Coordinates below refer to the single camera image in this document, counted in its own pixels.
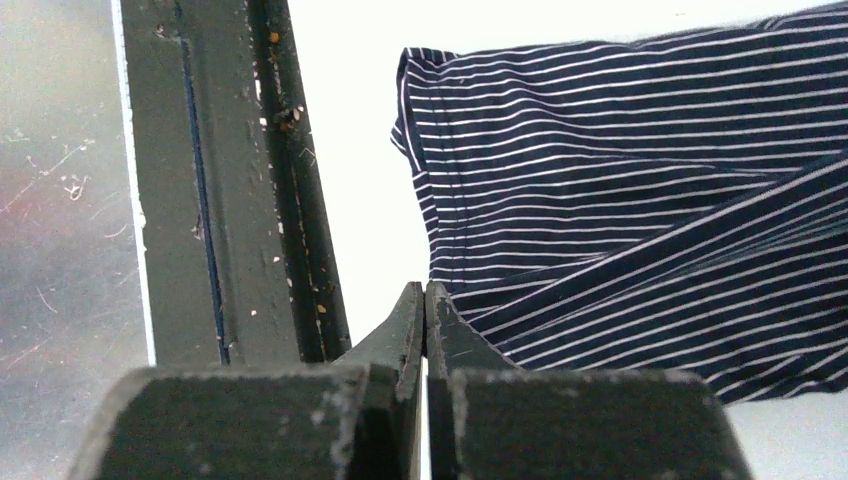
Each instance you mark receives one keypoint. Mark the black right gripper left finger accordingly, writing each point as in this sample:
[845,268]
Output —
[355,418]

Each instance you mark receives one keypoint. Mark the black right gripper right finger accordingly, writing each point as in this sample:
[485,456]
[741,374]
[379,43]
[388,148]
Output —
[490,419]

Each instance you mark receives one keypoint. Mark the navy striped boxer underwear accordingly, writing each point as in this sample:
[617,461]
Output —
[672,203]

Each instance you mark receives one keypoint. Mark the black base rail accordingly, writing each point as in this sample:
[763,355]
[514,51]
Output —
[235,254]

